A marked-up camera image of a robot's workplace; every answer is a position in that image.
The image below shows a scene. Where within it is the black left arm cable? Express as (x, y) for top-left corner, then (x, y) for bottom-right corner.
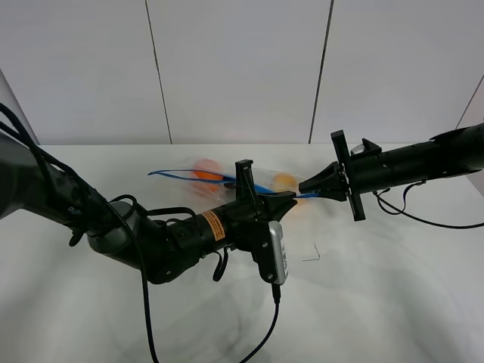
(0, 104), (283, 363)

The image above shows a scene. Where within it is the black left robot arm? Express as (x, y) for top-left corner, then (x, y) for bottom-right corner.
(1, 107), (296, 284)

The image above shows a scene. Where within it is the clear zip bag blue seal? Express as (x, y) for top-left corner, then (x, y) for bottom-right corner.
(147, 157), (315, 211)

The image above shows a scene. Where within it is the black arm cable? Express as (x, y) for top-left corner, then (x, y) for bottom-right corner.
(0, 104), (283, 363)
(372, 179), (484, 229)

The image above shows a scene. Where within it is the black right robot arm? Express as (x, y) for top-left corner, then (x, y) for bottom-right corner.
(299, 123), (483, 222)

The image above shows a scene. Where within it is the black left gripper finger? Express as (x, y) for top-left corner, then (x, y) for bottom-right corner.
(260, 191), (295, 206)
(266, 199), (297, 222)

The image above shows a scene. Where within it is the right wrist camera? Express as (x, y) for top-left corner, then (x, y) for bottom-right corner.
(350, 138), (382, 159)

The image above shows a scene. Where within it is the yellow lemon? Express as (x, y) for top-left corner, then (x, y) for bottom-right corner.
(271, 172), (299, 195)

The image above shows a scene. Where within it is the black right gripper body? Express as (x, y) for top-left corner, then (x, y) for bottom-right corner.
(331, 130), (381, 222)

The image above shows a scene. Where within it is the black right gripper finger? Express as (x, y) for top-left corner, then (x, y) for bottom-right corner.
(315, 188), (346, 202)
(299, 162), (340, 193)

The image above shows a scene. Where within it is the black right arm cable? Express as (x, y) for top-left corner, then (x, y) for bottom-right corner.
(372, 179), (484, 229)

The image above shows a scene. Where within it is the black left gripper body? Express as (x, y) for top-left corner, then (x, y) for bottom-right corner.
(225, 160), (269, 261)

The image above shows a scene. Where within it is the orange fruit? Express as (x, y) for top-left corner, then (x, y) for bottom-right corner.
(192, 159), (223, 192)

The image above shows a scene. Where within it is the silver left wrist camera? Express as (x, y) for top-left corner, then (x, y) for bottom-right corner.
(251, 221), (288, 285)

